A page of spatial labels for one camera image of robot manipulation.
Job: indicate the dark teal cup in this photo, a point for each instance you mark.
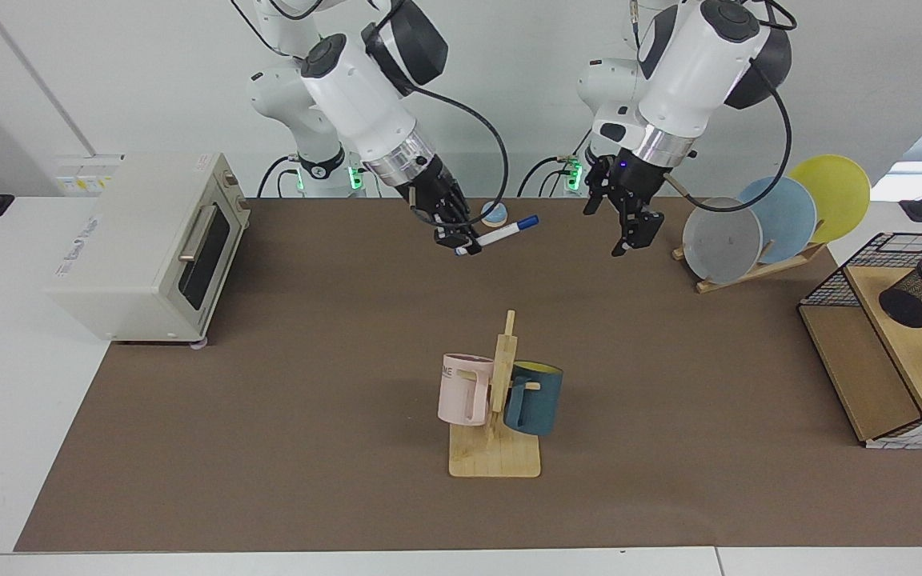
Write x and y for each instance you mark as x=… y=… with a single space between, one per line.
x=537 y=408

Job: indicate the small blue round thing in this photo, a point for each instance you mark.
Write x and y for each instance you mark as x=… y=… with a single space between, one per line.
x=495 y=214

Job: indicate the blue and white marker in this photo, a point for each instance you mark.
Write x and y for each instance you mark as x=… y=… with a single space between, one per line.
x=505 y=234

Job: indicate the wooden plate rack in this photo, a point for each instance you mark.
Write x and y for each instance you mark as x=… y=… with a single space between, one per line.
x=757 y=272

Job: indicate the pink cup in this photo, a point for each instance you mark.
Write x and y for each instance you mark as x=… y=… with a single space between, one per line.
x=457 y=396

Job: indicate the yellow plate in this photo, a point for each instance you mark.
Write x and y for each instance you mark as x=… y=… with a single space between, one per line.
x=837 y=192

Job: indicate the pale toaster oven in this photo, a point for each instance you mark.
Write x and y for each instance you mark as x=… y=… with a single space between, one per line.
x=125 y=240

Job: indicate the grey plate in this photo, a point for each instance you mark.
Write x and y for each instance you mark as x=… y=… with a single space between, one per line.
x=721 y=244

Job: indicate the light blue plate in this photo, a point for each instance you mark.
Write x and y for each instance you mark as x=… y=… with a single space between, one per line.
x=785 y=212

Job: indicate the white socket box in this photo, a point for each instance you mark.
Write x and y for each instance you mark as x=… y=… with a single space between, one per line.
x=85 y=176

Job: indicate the wooden cup stand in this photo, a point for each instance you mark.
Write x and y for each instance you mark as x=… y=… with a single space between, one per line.
x=495 y=460

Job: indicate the brown table cloth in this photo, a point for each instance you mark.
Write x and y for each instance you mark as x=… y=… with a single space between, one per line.
x=333 y=416

